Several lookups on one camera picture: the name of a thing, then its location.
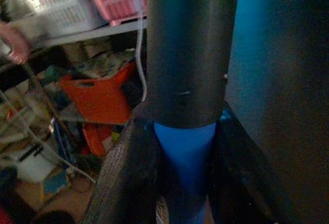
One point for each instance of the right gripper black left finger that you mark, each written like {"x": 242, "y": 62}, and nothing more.
{"x": 126, "y": 177}

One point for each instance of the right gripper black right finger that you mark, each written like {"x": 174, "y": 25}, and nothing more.
{"x": 236, "y": 183}

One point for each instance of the orange plastic box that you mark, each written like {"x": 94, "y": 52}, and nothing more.
{"x": 100, "y": 100}

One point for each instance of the white shelf board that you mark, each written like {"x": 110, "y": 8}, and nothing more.
{"x": 102, "y": 32}

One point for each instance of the white plastic basket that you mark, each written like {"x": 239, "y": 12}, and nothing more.
{"x": 69, "y": 16}

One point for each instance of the pink plastic basket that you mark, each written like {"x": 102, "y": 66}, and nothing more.
{"x": 115, "y": 0}

